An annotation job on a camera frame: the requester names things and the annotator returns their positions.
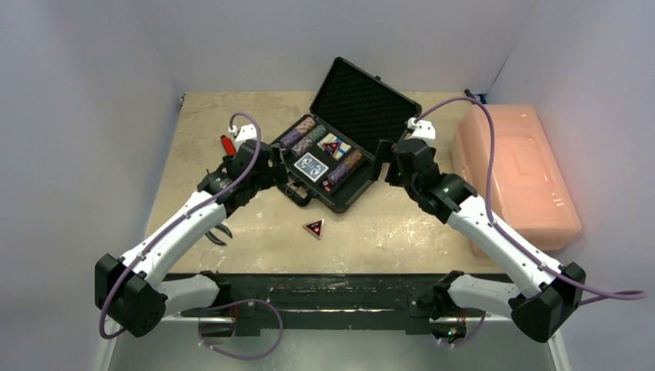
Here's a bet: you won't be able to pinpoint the black poker set case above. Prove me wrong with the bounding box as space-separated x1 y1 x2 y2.
275 57 422 213

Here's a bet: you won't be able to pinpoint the triangular dealer button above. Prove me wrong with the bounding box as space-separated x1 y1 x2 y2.
321 141 341 158
303 219 325 240

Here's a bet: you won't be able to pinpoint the grey purple poker chip stack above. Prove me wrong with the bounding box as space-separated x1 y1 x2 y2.
326 163 350 185

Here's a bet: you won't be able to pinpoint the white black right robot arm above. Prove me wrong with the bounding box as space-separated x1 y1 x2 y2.
371 138 586 343

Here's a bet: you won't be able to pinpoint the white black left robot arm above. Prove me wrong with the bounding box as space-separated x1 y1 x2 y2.
94 140 287 339

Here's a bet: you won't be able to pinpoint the blue orange poker chip stack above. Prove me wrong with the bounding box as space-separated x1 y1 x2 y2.
291 136 314 157

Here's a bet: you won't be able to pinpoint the blue backed playing card deck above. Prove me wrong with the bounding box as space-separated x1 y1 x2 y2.
294 153 329 182

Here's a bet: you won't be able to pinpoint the blue boxed card deck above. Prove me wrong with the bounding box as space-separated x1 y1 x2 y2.
317 133 352 161

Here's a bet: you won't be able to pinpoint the red black utility knife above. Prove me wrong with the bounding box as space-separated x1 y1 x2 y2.
220 135 237 156

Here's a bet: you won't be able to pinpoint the orange purple poker chip stack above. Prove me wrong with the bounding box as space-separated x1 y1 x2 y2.
294 117 316 136

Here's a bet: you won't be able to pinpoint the green poker chip stack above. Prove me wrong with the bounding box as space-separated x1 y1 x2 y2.
306 125 328 143

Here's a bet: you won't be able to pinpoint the black pliers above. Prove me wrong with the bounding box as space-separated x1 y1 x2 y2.
207 223 234 247

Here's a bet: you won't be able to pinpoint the blue object behind bin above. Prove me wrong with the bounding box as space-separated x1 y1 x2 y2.
463 89 487 104

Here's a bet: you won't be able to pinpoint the translucent pink storage bin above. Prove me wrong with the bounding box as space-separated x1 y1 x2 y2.
451 104 581 251

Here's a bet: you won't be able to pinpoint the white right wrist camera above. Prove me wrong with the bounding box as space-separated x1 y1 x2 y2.
406 117 436 145

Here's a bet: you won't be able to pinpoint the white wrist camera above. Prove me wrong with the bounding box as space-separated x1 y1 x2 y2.
229 124 257 146
406 117 436 145

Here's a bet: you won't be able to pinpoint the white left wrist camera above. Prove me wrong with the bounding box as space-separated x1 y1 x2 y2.
229 124 257 146

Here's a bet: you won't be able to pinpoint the black aluminium mounting rail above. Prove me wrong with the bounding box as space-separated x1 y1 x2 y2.
172 273 482 336

